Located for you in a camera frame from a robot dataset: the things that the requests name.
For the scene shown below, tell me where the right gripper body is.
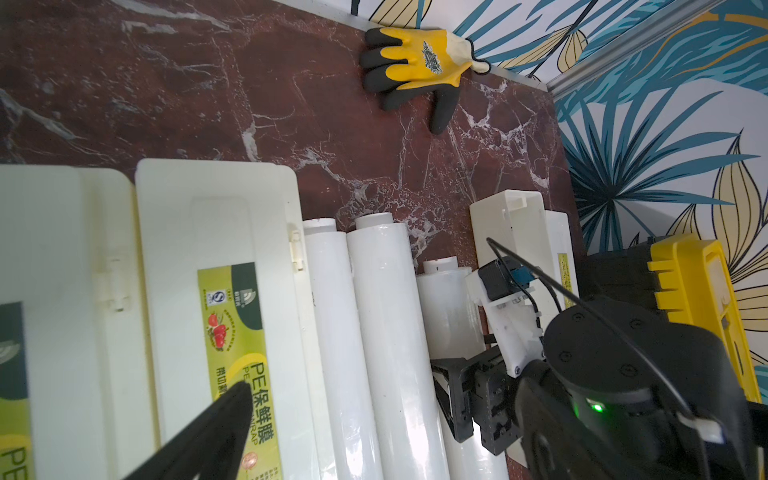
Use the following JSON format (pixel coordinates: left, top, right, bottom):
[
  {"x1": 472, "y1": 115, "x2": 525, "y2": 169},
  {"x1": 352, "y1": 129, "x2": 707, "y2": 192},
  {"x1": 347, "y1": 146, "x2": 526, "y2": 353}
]
[{"x1": 431, "y1": 346, "x2": 520, "y2": 455}]

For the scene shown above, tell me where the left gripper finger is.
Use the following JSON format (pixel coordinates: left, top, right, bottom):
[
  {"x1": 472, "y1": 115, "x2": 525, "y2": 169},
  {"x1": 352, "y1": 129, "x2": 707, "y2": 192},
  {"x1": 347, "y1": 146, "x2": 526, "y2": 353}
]
[{"x1": 128, "y1": 382, "x2": 253, "y2": 479}]

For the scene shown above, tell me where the plastic wrap roll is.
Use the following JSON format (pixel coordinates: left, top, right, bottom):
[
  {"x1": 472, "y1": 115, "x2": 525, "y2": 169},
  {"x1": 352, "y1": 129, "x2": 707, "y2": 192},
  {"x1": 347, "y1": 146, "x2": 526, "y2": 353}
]
[
  {"x1": 303, "y1": 218, "x2": 384, "y2": 479},
  {"x1": 347, "y1": 212, "x2": 449, "y2": 479},
  {"x1": 416, "y1": 256, "x2": 509, "y2": 479}
]

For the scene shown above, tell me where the white wrap dispenser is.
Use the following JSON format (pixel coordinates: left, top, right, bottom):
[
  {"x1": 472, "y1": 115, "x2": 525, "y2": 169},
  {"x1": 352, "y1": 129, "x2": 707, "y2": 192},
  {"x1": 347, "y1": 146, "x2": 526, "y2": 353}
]
[
  {"x1": 469, "y1": 190, "x2": 579, "y2": 295},
  {"x1": 1, "y1": 165, "x2": 159, "y2": 479},
  {"x1": 135, "y1": 159, "x2": 337, "y2": 479}
]

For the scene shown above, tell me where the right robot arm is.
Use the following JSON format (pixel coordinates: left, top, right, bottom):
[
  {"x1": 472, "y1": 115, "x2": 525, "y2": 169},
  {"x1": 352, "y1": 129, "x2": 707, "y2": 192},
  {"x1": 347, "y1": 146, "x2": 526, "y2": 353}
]
[{"x1": 431, "y1": 298, "x2": 767, "y2": 479}]

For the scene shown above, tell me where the yellow black toolbox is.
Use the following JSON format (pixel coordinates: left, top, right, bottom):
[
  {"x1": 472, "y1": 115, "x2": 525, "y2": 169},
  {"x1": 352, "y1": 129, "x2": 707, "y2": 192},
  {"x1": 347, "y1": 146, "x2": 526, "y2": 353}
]
[{"x1": 578, "y1": 234, "x2": 762, "y2": 403}]

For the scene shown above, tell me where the yellow black work glove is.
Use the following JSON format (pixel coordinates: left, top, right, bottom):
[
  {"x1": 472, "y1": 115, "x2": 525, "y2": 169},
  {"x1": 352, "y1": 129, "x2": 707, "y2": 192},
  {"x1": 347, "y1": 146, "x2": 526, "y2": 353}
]
[{"x1": 359, "y1": 27, "x2": 491, "y2": 135}]

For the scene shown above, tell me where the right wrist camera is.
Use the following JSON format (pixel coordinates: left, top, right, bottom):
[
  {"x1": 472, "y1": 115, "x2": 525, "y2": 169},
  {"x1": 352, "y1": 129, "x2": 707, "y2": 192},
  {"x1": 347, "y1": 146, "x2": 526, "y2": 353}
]
[{"x1": 466, "y1": 261, "x2": 544, "y2": 378}]

